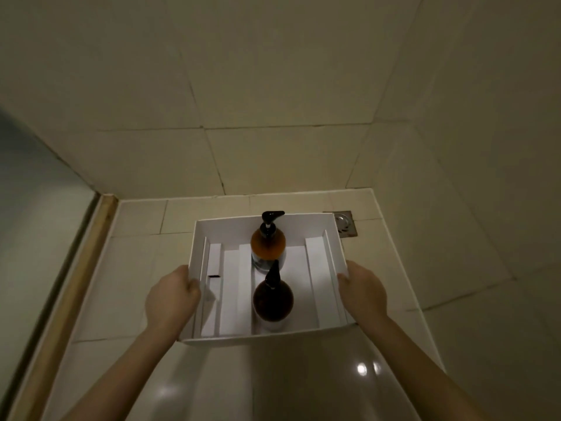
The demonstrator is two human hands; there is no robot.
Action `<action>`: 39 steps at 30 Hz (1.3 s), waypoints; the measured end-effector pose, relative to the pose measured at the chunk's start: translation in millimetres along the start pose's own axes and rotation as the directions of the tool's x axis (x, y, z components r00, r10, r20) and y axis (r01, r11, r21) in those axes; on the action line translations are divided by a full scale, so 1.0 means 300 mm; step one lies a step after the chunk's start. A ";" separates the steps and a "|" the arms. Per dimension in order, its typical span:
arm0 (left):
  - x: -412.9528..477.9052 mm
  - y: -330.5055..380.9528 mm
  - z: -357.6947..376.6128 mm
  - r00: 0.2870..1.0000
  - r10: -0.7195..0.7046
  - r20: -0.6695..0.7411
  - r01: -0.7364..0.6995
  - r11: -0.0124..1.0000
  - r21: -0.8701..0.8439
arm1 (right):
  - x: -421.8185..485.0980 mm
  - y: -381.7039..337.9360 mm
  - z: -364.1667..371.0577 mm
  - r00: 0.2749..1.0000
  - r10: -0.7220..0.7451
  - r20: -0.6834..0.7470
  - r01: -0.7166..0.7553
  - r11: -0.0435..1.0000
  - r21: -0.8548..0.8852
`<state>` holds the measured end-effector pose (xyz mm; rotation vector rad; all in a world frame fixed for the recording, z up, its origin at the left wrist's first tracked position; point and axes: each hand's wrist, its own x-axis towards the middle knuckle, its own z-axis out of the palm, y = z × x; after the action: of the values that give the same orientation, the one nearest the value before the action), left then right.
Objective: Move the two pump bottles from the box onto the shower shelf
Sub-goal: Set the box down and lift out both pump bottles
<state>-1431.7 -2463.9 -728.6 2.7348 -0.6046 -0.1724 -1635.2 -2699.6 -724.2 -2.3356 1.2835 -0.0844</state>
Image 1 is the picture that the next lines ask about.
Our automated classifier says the wooden door threshold strip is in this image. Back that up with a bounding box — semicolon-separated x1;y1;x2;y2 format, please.
6;194;119;421

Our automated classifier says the person's right forearm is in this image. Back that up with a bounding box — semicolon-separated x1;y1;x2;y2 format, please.
357;315;498;421

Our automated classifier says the person's left forearm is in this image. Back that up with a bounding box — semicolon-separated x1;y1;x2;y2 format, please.
61;326;178;421

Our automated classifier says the frosted glass door panel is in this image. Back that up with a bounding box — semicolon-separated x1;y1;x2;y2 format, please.
0;107;98;393

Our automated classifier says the white cardboard box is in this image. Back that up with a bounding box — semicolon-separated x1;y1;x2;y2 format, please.
178;212;358;345

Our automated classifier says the amber pump bottle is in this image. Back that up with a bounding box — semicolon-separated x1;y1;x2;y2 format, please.
250;210;287;273

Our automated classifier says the person's right hand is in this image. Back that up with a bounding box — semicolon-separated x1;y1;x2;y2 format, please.
337;260;389;326

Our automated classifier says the person's left hand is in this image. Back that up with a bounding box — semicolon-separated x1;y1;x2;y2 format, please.
145;265;202;336

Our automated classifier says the dark brown pump bottle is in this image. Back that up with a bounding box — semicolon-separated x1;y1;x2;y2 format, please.
252;259;295;331

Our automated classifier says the metal floor drain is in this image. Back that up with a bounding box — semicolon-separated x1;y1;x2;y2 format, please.
323;210;358;238

